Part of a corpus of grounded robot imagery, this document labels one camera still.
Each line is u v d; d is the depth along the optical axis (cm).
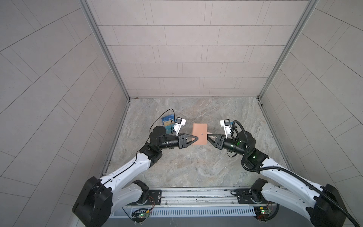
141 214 65
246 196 70
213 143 65
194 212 68
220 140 62
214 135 66
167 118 98
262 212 68
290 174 47
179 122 64
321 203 39
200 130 66
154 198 70
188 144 64
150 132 56
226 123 65
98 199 38
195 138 66
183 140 61
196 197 72
